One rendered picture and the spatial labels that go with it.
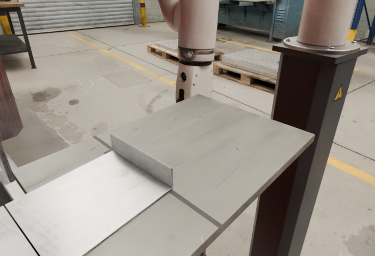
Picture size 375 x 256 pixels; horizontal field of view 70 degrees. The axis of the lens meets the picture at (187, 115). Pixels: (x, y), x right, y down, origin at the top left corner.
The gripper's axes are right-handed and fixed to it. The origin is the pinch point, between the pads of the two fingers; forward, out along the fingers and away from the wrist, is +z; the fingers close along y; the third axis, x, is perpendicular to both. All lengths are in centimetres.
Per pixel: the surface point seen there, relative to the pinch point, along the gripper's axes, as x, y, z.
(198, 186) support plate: -23.6, -35.1, -12.8
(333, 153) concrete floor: -28, 157, 71
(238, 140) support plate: -23.2, -26.5, -13.5
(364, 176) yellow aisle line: -49, 140, 73
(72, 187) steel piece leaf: -15.1, -41.5, -12.5
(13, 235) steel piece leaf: -16, -47, -12
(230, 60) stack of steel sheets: 121, 273, 39
